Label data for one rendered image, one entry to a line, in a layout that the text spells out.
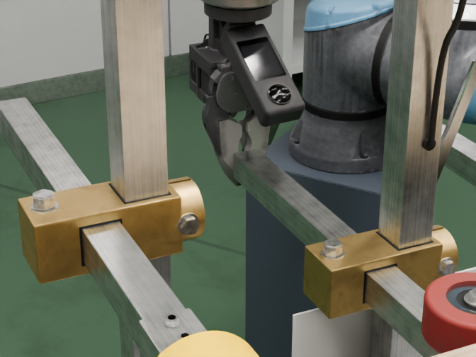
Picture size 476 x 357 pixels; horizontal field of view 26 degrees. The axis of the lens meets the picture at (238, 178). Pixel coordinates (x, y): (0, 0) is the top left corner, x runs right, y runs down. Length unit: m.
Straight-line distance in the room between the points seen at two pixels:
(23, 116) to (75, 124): 2.50
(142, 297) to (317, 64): 1.02
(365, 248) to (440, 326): 0.17
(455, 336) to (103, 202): 0.28
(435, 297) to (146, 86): 0.27
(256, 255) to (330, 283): 0.91
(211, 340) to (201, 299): 1.87
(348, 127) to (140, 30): 0.97
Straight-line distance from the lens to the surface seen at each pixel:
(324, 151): 1.69
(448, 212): 2.91
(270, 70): 1.06
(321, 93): 1.67
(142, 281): 0.70
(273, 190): 1.05
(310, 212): 1.00
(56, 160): 0.88
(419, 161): 0.90
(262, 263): 1.80
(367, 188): 1.65
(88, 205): 0.78
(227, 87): 1.09
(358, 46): 1.62
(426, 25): 0.85
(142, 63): 0.74
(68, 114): 3.56
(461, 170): 1.20
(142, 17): 0.73
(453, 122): 1.01
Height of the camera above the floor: 1.32
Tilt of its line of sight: 26 degrees down
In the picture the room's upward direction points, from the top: straight up
